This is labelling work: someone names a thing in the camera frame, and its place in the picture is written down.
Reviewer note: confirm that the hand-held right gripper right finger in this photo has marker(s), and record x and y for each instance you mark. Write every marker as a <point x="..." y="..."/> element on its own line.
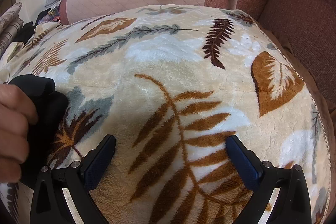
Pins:
<point x="242" y="161"/>

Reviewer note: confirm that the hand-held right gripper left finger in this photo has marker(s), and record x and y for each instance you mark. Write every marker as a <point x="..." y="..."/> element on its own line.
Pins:
<point x="101" y="161"/>

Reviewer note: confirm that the black pants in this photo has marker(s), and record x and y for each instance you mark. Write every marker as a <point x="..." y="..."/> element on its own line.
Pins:
<point x="50" y="113"/>

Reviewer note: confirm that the person's left hand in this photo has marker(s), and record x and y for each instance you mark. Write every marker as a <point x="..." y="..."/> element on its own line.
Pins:
<point x="13" y="129"/>

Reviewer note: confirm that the leaf print plush blanket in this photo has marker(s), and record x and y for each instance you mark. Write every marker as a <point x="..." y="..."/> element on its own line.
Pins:
<point x="170" y="77"/>

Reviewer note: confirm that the cream sprig print pillow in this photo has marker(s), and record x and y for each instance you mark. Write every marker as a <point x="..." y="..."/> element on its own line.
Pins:
<point x="15" y="50"/>

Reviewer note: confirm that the black cloth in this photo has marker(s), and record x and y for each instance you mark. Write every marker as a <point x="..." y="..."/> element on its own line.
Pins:
<point x="26" y="31"/>

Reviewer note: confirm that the colourful packet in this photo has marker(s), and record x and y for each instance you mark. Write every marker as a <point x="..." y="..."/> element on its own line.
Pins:
<point x="54" y="14"/>

